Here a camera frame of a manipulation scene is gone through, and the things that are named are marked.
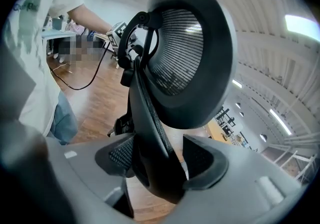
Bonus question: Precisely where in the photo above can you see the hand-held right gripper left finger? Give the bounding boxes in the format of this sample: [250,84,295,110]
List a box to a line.
[45,134,136,220]

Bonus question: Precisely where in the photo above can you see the person's left forearm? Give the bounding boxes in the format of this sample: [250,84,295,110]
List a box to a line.
[66,3,114,34]

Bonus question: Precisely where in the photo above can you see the black mesh office chair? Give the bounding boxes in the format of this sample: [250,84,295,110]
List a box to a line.
[107,0,238,205]

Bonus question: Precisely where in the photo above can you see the black metal railing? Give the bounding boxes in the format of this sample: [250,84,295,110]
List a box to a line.
[214,106,237,129]

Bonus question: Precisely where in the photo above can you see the white desk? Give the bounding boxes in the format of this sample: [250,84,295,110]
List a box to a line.
[41,30,78,55]

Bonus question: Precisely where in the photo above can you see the white metal shelving unit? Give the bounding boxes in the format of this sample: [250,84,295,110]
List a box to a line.
[270,149,318,186]

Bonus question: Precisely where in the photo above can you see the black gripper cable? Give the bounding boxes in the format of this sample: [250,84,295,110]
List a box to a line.
[48,42,111,91]

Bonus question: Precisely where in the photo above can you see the person's white t-shirt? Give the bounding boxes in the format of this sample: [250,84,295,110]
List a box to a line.
[4,0,86,137]

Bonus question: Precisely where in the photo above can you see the person's blue jeans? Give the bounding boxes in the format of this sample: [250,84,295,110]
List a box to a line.
[49,90,79,146]

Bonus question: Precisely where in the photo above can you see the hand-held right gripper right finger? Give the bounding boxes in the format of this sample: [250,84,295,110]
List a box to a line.
[159,134,308,224]

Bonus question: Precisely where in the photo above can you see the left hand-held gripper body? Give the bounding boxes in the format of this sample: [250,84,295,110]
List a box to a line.
[105,20,145,59]

